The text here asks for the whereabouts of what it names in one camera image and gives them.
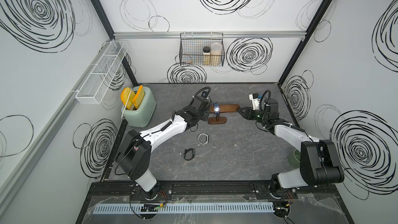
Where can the grey slotted cable duct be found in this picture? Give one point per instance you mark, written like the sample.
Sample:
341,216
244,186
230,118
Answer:
189,208

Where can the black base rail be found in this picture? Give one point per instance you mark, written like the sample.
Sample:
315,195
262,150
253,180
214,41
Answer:
167,189

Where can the orange sponge toast slice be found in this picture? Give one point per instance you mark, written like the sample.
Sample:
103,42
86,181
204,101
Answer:
138,98

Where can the black wire wall basket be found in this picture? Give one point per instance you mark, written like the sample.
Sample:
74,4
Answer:
191,46

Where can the green bowl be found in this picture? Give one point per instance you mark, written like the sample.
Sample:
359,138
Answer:
294,158

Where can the blue translucent watch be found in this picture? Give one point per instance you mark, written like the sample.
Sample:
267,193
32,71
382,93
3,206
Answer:
217,111

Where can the yellow sponge toast slice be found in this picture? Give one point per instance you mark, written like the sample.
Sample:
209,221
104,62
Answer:
127,97

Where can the white wire wall shelf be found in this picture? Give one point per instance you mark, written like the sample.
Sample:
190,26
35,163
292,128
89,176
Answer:
103,73

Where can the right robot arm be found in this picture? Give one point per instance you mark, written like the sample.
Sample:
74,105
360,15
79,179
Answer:
319,160

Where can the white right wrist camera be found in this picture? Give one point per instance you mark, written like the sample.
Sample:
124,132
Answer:
255,100

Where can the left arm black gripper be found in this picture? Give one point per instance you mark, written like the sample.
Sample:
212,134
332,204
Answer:
206,112

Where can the dark lid spice jar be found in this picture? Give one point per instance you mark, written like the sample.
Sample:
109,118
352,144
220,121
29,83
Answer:
206,55

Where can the mint green toaster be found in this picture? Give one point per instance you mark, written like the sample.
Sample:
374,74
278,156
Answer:
140,117

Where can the white lid plastic jar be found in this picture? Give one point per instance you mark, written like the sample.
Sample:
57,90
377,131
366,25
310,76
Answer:
216,54

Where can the black smart band watch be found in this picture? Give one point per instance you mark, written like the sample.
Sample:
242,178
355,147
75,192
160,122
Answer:
189,154

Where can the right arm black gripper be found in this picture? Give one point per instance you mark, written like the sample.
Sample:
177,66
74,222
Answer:
247,113

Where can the dark wooden watch stand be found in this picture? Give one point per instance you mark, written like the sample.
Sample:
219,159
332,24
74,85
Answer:
231,108

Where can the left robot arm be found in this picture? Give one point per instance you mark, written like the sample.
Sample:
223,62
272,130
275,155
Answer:
134,153

